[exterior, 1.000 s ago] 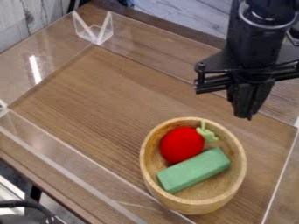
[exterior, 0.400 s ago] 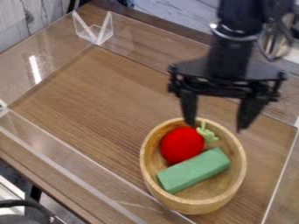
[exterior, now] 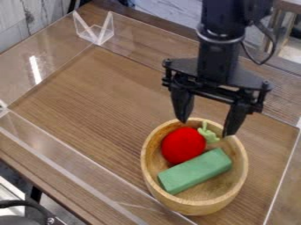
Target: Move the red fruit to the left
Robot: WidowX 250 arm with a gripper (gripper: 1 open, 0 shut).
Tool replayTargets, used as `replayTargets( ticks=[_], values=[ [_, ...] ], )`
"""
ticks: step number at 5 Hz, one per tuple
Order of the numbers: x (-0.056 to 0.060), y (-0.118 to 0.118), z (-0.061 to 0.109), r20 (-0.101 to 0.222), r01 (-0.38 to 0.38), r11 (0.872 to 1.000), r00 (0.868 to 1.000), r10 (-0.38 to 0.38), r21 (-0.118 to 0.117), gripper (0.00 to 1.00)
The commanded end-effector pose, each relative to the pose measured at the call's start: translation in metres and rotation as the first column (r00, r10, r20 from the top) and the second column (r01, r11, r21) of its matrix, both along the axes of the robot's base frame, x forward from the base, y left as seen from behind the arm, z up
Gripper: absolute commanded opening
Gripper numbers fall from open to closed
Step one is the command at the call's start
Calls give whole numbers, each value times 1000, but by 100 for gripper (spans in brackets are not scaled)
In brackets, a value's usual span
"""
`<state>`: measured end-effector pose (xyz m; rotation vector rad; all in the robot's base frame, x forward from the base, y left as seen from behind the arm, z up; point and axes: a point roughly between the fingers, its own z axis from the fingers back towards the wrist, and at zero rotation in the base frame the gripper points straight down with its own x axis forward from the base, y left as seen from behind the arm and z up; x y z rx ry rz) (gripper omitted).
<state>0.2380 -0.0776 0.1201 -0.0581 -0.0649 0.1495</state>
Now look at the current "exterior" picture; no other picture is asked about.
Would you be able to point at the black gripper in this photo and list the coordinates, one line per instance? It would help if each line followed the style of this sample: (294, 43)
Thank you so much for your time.
(215, 76)

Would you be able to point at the red plush fruit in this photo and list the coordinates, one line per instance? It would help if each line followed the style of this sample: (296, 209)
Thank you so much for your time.
(187, 142)

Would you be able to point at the wooden bowl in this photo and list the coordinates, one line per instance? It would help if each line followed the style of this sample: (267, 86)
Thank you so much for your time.
(208, 197)

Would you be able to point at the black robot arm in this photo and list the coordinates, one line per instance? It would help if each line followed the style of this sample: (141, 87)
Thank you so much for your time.
(225, 18)

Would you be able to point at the green rectangular block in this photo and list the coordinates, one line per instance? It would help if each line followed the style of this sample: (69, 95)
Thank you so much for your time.
(188, 174)

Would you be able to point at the metal stand in background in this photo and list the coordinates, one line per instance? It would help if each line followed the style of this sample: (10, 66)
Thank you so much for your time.
(282, 24)

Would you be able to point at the black table leg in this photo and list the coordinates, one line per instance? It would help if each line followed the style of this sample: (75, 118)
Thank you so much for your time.
(37, 194)

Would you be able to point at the clear acrylic corner bracket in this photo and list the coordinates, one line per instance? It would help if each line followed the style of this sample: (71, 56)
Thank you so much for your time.
(98, 34)

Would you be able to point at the clear acrylic front wall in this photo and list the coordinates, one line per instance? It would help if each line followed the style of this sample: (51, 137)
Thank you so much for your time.
(93, 191)

